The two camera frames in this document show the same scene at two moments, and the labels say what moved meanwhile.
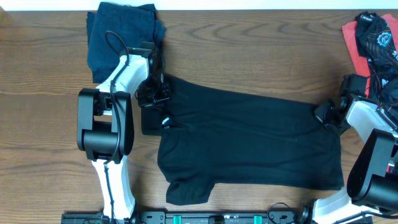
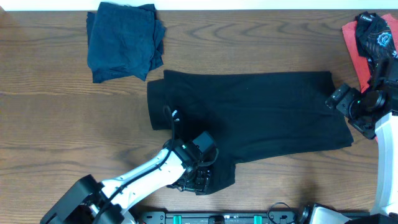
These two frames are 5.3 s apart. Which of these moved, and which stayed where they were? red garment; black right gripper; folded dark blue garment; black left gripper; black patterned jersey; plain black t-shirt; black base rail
Moved: plain black t-shirt; black right gripper; black left gripper
Stayed: folded dark blue garment; black patterned jersey; black base rail; red garment
